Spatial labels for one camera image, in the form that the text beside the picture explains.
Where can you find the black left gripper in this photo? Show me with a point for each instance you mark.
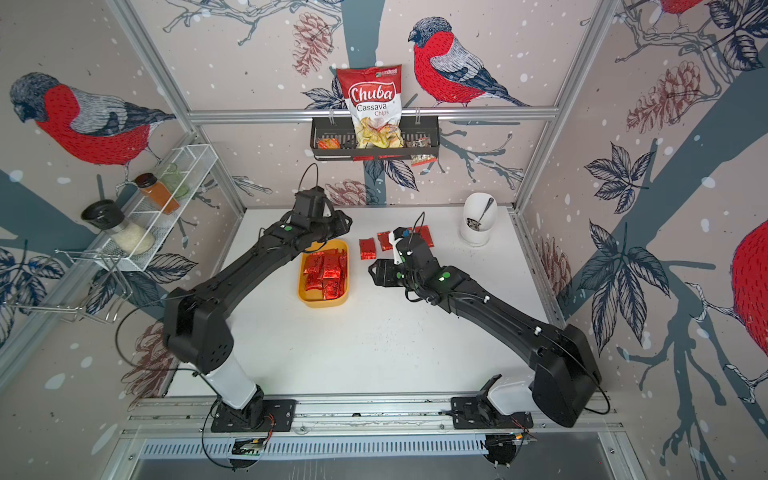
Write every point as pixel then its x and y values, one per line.
pixel 342 226

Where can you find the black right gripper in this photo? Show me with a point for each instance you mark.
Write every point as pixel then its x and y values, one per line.
pixel 383 272

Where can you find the yellow plastic storage box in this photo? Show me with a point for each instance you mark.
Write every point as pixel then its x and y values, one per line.
pixel 331 244

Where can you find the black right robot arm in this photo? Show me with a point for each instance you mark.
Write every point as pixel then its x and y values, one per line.
pixel 566 374

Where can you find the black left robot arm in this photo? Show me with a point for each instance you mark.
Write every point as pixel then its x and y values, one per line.
pixel 195 328

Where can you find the metal spoon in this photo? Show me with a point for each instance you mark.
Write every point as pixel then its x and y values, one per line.
pixel 475 223

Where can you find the white utensil cup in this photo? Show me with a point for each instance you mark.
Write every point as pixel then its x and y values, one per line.
pixel 472 208

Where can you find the Chuba cassava chips bag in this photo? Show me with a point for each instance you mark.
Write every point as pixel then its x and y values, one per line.
pixel 373 98

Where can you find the green item on shelf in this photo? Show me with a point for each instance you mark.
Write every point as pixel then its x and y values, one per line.
pixel 173 179

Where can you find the orange spice bottle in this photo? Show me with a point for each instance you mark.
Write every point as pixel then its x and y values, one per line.
pixel 156 193

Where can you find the black lid rice jar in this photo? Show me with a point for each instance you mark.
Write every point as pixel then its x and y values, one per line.
pixel 130 237

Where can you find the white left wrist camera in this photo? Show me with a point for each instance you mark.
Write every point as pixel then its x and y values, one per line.
pixel 395 237

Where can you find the black wall basket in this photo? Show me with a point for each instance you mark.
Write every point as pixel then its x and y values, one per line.
pixel 341 140

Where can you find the white wire wall shelf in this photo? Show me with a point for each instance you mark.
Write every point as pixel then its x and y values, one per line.
pixel 196 162

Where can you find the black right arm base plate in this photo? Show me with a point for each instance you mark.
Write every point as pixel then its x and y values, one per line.
pixel 476 412

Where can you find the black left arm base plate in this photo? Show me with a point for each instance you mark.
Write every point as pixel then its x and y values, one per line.
pixel 259 415

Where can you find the chrome wire rack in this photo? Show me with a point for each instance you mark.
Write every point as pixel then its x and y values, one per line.
pixel 72 286

